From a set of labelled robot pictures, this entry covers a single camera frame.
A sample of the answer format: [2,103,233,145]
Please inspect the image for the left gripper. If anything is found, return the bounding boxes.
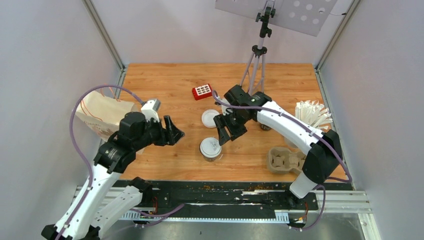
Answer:
[134,114,186,150]

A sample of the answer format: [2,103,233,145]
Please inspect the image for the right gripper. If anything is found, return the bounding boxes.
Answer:
[214,107,251,146]

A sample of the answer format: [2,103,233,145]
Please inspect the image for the white plastic cup lid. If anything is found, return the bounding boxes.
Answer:
[199,137,222,158]

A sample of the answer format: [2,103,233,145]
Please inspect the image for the brown coffee cup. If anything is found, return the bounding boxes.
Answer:
[203,154,223,162]

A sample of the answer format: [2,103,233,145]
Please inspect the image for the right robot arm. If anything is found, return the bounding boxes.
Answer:
[212,85,344,209]

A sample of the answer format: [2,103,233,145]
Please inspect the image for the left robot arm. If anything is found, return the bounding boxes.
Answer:
[41,112,185,240]

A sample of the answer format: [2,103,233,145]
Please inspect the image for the red white block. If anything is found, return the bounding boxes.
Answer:
[191,83,212,101]

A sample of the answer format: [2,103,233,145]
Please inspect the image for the cardboard cup carrier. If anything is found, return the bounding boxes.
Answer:
[266,146,306,176]

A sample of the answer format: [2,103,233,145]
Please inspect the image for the brown paper bag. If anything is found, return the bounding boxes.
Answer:
[74,87,140,141]

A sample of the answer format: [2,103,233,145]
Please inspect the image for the paper cup of straws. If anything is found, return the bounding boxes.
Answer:
[294,100,333,132]

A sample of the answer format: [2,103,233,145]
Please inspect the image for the tripod stand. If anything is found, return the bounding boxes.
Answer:
[239,4,276,95]

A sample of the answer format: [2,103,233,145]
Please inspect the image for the white perforated board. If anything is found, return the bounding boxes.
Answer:
[215,0,337,38]

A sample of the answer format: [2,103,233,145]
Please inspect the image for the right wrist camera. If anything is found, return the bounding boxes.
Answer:
[220,98,233,115]

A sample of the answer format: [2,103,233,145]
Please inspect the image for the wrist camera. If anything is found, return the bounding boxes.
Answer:
[220,98,233,115]
[141,98,161,123]

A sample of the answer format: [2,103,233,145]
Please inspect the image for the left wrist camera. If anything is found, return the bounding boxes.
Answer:
[141,98,161,123]

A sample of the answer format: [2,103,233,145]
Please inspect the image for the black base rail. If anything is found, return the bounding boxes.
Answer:
[112,179,321,223]

